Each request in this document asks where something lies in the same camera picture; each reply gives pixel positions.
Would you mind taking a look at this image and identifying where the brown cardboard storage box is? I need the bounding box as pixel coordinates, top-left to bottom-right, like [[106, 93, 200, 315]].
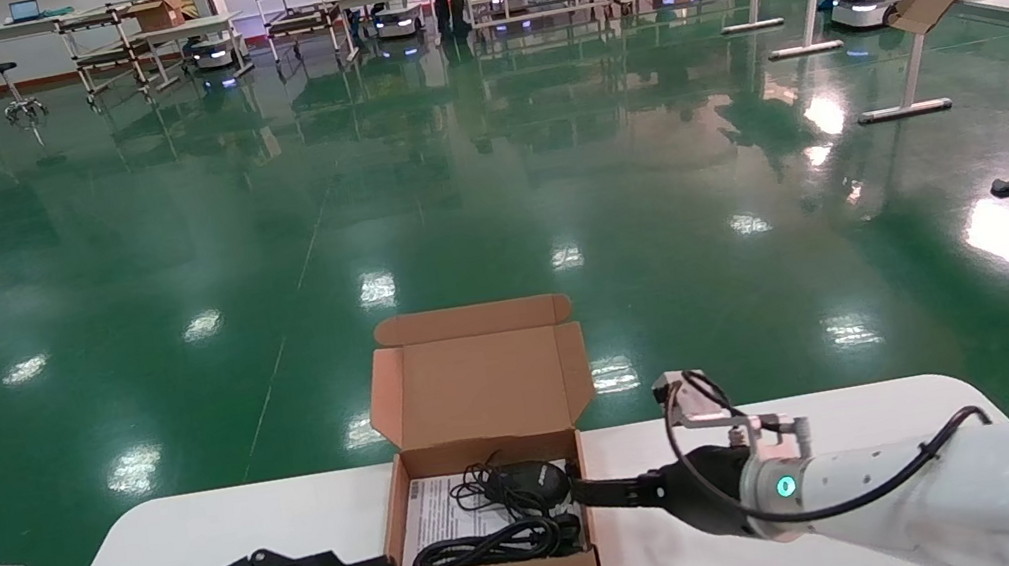
[[347, 287, 623, 566]]

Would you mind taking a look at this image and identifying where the black stool with wheels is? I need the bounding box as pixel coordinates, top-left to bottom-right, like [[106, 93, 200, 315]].
[[0, 57, 52, 133]]

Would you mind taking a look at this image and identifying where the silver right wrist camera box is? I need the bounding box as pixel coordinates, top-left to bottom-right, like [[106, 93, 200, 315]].
[[649, 350, 815, 483]]

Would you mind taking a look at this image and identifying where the white desk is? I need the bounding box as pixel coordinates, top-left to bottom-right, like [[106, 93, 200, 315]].
[[0, 9, 88, 90]]

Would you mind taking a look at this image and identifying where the metal rack cart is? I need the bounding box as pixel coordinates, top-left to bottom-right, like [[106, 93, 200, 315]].
[[55, 0, 171, 117], [253, 0, 361, 77]]

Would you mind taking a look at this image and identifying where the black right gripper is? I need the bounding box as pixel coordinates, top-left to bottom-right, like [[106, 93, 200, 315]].
[[566, 437, 778, 566]]

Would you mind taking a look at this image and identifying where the black cable along right arm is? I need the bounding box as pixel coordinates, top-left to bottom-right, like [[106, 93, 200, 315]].
[[656, 325, 1004, 541]]

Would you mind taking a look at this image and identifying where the white robot base blue light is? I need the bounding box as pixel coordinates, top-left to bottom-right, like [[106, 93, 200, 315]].
[[370, 0, 428, 43], [184, 30, 241, 78]]

